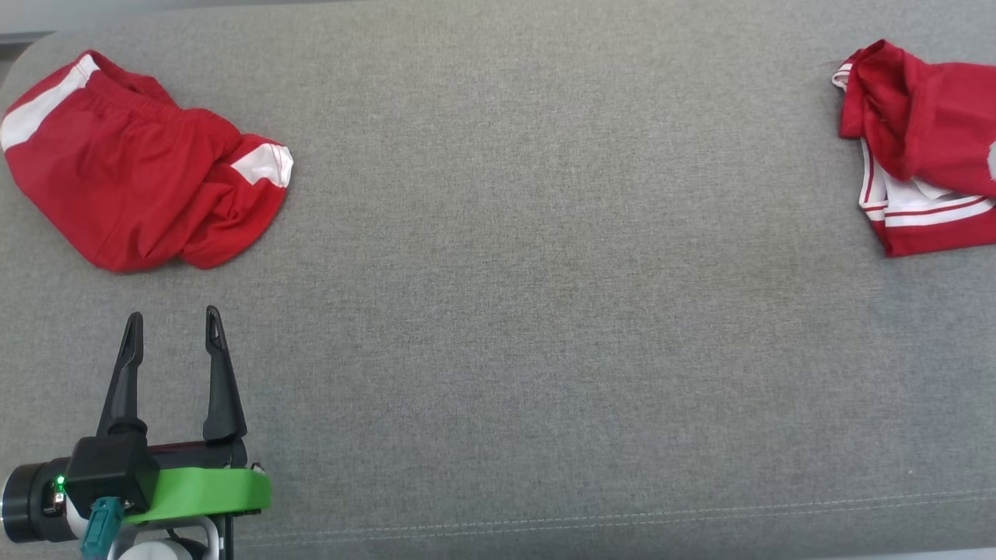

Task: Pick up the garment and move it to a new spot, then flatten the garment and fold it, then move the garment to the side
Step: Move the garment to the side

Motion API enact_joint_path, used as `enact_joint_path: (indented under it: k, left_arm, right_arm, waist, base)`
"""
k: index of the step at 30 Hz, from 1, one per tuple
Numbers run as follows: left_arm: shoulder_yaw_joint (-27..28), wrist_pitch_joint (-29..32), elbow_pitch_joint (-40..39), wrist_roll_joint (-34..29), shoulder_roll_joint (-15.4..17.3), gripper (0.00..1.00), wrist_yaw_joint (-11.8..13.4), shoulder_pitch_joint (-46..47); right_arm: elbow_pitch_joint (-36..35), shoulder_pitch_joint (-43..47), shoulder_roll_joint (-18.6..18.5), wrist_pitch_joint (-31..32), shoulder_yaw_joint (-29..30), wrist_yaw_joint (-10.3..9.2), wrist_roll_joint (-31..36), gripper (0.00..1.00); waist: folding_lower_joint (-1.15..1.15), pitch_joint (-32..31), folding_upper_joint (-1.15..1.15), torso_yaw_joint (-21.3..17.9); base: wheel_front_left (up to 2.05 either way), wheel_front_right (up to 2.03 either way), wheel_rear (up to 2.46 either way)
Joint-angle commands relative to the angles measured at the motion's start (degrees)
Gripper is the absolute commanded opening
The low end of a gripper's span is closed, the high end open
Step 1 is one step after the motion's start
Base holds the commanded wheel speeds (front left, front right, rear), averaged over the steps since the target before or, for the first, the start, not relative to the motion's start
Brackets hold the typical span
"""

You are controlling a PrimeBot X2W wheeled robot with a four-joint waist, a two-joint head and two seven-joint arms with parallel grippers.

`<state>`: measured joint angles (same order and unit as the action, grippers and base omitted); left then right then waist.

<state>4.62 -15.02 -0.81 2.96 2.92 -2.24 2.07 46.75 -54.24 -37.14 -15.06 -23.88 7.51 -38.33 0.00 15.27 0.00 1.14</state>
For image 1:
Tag red basketball jersey number 23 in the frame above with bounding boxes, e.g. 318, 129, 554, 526
831, 39, 996, 257

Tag left arm cable teal plug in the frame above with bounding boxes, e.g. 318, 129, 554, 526
80, 498, 125, 559

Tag red shorts with white stripe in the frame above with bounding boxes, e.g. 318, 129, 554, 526
0, 51, 295, 273

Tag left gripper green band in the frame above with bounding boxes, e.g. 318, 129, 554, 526
0, 306, 272, 543

